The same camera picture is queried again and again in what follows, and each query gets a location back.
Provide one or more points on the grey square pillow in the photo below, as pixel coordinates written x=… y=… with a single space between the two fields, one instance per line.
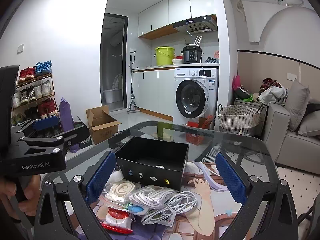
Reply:
x=297 y=102

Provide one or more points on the white router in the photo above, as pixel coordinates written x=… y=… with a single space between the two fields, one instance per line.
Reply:
x=197 y=41

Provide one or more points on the shoe rack with shoes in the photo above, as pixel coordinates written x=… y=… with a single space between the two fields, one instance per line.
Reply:
x=37 y=90

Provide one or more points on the blue green packet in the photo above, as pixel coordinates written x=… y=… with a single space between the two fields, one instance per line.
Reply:
x=137 y=208

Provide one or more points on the pink and green bag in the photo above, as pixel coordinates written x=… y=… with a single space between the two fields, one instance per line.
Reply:
x=241 y=90

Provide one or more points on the orange plastic bag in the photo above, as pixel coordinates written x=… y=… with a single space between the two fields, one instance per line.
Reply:
x=216 y=54

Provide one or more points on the brown cardboard box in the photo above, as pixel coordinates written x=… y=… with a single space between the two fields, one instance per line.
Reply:
x=103 y=130

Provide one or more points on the person's left hand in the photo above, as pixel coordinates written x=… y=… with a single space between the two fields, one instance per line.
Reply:
x=7 y=187

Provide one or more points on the red cardboard box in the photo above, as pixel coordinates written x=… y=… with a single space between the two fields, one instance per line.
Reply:
x=195 y=132

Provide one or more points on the white wall cabinets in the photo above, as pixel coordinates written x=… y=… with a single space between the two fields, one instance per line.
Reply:
x=165 y=12

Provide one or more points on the flat mop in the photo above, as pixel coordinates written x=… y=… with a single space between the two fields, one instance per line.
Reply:
x=131 y=85

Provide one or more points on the wooden shoe rack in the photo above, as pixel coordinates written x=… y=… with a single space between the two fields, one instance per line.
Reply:
x=53 y=97

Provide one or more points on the white washing machine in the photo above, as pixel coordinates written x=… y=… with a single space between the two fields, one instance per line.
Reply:
x=197 y=105

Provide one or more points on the white wall socket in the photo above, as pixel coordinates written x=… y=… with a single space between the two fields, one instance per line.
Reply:
x=133 y=51

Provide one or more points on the white toilet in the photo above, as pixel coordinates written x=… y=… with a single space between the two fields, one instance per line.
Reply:
x=112 y=96

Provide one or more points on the black cardboard box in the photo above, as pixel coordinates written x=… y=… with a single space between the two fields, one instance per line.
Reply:
x=150 y=172

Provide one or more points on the grey flat pillow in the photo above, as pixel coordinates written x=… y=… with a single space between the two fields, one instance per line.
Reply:
x=311 y=125

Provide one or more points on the range hood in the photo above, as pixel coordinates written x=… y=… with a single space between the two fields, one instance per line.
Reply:
x=197 y=25

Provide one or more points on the striped rug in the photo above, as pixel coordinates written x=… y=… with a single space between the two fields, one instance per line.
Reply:
x=212 y=152

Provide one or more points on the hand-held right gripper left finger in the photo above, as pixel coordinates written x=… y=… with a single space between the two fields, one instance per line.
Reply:
x=100 y=177

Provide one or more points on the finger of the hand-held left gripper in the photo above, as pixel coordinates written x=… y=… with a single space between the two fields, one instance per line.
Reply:
x=46 y=123
x=45 y=143

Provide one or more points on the white wall switch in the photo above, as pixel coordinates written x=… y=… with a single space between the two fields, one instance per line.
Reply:
x=20 y=48

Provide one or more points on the pile of clothes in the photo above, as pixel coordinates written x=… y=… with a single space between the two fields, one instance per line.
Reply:
x=273 y=92

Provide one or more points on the green plastic bucket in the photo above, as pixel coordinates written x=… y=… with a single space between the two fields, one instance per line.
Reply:
x=165 y=56

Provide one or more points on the white base cabinets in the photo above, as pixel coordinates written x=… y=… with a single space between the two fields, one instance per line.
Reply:
x=152 y=90

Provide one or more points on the dark box with green edge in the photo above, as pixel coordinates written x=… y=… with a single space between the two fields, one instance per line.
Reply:
x=83 y=138

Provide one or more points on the purple yoga mat bag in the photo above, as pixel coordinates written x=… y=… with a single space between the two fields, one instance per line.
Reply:
x=66 y=115

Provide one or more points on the grey cloth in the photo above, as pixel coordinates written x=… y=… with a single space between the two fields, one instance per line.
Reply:
x=212 y=60

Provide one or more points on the grey sofa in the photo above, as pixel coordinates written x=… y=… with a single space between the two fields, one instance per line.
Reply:
x=277 y=127

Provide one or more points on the wicker laundry basket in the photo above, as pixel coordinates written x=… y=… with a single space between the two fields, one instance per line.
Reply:
x=238 y=120

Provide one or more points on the red white bowl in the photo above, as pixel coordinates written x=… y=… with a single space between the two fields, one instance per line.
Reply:
x=177 y=60

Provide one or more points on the red white packet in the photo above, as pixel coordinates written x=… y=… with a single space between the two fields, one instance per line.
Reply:
x=116 y=216

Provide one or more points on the black pressure cooker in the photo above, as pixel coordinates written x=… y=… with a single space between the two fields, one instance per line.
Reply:
x=192 y=55

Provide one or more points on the beige wall socket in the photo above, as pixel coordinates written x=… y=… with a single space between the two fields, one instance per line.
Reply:
x=290 y=76

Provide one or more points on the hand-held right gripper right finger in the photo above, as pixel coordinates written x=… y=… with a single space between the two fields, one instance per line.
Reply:
x=231 y=180

